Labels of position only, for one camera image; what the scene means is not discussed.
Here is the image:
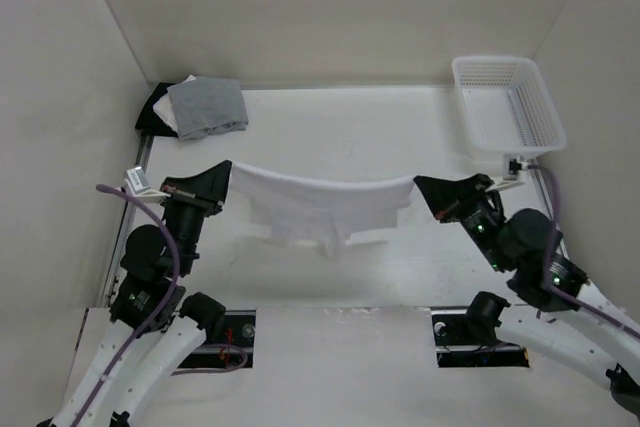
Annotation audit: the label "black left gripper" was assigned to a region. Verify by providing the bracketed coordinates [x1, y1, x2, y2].
[160, 159, 235, 274]

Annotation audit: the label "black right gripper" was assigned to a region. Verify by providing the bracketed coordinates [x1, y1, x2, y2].
[413, 171, 509, 270]

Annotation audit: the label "white tank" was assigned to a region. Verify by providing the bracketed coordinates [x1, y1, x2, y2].
[229, 162, 414, 260]
[153, 75, 197, 139]

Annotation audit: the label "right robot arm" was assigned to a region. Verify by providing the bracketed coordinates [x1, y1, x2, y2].
[414, 174, 639, 415]

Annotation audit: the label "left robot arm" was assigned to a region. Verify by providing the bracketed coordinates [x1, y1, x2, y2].
[44, 160, 233, 426]

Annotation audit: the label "folded grey tank top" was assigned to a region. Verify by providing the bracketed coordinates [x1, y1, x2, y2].
[168, 76, 249, 141]

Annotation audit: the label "folded black tank top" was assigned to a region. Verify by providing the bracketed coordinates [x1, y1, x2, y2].
[135, 82, 178, 138]

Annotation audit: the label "folded white tank top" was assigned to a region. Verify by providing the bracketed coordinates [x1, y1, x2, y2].
[153, 75, 197, 139]

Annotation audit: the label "white plastic basket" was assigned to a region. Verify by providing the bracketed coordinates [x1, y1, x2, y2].
[451, 55, 567, 161]

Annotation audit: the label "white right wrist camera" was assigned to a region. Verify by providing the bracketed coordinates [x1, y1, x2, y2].
[487, 155, 530, 192]

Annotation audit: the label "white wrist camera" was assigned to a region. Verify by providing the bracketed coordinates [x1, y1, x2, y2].
[487, 155, 530, 192]
[124, 166, 170, 203]

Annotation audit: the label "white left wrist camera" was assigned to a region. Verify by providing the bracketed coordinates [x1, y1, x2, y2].
[124, 166, 170, 203]

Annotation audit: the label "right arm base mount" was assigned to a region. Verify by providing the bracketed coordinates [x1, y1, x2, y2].
[431, 309, 530, 369]

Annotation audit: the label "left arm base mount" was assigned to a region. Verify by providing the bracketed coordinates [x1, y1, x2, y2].
[179, 310, 257, 371]

